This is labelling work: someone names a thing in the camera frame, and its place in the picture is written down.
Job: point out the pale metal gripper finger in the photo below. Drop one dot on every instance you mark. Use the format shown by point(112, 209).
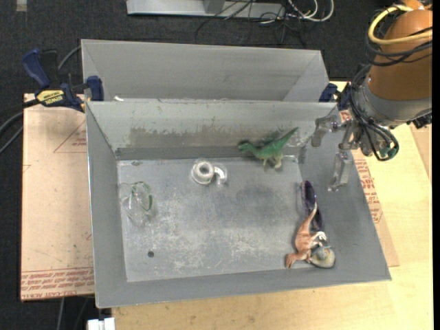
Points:
point(342, 170)
point(321, 126)

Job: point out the purple sunglasses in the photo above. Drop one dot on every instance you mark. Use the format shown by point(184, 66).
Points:
point(308, 194)

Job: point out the green toy dinosaur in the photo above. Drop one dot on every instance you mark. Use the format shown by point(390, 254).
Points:
point(271, 149)

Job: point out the orange-brown toy dinosaur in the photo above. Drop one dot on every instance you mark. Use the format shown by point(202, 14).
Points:
point(304, 239)

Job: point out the grey metal bin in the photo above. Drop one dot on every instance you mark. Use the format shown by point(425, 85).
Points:
point(213, 218)

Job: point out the clear glass with green rim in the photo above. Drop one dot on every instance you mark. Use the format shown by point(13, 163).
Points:
point(137, 203)

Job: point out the brown cardboard board, red print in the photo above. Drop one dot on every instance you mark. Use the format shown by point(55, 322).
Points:
point(55, 198)

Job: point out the black cylinder on white bracket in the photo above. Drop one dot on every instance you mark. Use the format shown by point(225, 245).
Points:
point(422, 119)

